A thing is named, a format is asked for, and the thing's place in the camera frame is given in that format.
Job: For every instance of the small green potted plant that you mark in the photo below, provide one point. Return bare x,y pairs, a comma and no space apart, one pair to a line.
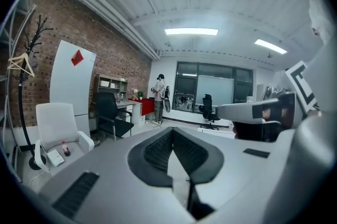
140,94

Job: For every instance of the white storage box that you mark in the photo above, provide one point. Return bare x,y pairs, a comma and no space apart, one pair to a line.
104,83

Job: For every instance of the white figure desk lamp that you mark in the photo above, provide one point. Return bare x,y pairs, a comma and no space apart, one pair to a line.
134,91

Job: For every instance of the wooden clothes hanger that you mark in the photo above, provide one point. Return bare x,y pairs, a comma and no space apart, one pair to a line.
24,56

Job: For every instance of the white shelf rack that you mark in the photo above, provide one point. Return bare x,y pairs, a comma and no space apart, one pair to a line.
6,73

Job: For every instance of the white refrigerator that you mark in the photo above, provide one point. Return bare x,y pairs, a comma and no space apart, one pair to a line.
71,86

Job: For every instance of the grey desk with hutch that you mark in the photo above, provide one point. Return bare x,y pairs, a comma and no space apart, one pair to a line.
125,104

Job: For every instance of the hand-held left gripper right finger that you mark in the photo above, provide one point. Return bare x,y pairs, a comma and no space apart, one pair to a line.
237,165

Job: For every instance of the black visitor chair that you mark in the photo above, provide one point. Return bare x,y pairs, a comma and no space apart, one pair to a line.
105,107

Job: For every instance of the red diamond sticker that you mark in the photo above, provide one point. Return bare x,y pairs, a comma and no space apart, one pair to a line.
77,57

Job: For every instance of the long ceiling light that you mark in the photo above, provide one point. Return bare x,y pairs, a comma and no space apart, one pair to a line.
270,46
190,31

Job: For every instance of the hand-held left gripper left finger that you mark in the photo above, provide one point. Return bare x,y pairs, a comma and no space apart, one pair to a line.
105,186

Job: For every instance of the white work table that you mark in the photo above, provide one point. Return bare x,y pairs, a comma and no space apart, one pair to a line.
218,133

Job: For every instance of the black headrest office chair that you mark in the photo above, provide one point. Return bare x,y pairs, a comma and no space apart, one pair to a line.
206,104

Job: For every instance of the person's white printed shirt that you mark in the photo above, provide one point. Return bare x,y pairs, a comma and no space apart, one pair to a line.
319,15

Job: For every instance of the black coat rack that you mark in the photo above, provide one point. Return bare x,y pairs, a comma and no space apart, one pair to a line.
23,102

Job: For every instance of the small red capped bottle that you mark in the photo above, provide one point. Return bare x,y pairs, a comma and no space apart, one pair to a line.
65,149

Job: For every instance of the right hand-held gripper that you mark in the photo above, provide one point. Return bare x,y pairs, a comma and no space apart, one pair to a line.
300,81

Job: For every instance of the flat white box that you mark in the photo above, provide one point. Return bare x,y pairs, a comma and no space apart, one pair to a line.
55,157

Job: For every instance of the black framed window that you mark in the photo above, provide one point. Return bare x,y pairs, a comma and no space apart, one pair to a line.
187,86

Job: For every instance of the white grey office chair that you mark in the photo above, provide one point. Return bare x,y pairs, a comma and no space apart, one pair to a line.
56,123

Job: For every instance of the person's right forearm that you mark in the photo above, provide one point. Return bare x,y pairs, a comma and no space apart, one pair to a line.
310,160

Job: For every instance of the red topped white cabinet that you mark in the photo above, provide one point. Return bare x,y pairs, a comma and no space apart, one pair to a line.
147,107

